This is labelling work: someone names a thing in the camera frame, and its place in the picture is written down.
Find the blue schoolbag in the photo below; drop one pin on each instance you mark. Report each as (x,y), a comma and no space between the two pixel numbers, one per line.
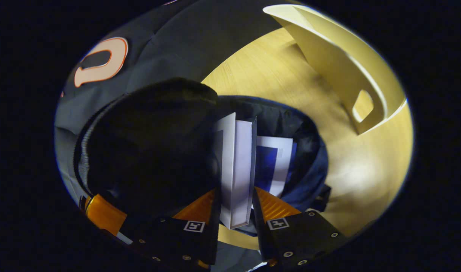
(151,151)

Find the blue cover book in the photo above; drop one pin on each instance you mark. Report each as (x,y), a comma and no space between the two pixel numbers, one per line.
(275,162)

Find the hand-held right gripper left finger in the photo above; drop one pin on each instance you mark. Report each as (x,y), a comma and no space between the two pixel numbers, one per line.
(214,238)

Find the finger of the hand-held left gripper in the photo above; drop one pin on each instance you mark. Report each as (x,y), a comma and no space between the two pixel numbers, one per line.
(105,215)

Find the portrait cover book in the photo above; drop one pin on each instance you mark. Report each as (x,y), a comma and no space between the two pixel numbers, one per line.
(238,170)

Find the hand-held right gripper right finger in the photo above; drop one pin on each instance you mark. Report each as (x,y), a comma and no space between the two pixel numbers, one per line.
(261,234)

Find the white bookshelf rack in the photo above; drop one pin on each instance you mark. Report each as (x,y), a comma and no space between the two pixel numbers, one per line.
(339,75)

